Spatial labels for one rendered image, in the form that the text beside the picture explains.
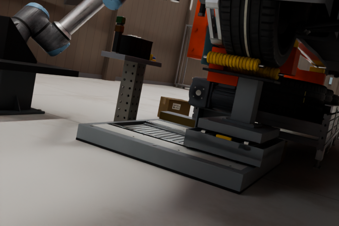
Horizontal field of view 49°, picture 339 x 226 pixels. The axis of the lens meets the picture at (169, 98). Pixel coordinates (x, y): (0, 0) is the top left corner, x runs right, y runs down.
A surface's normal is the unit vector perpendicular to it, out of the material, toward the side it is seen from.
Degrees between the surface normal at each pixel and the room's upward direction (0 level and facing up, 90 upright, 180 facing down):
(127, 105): 90
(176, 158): 90
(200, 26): 90
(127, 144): 90
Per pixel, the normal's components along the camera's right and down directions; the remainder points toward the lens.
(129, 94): -0.46, -0.02
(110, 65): 0.88, 0.21
